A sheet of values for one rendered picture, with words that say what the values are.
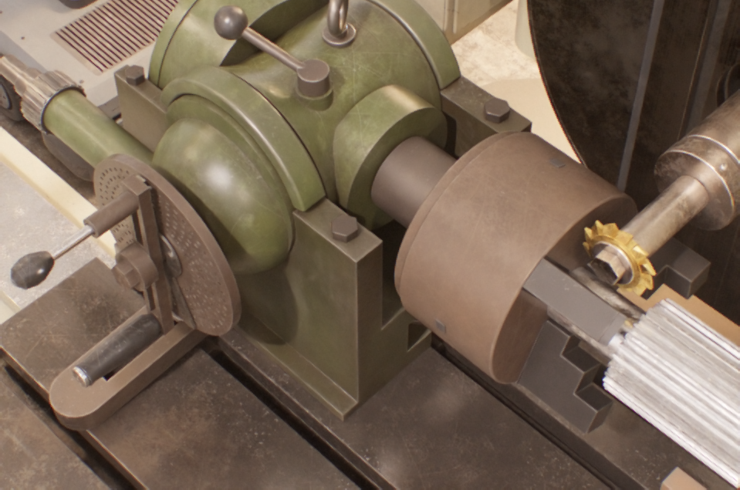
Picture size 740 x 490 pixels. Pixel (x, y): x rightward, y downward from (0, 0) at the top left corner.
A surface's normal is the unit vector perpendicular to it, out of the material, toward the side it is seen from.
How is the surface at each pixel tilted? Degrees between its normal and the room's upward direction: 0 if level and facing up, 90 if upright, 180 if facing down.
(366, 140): 31
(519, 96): 0
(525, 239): 24
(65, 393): 4
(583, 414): 65
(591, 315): 35
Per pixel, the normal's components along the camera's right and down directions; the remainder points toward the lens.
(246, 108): 0.15, -0.51
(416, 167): -0.22, -0.43
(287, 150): 0.46, -0.15
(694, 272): -0.06, -0.59
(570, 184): 0.20, -0.77
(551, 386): -0.64, 0.22
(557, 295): -0.40, -0.22
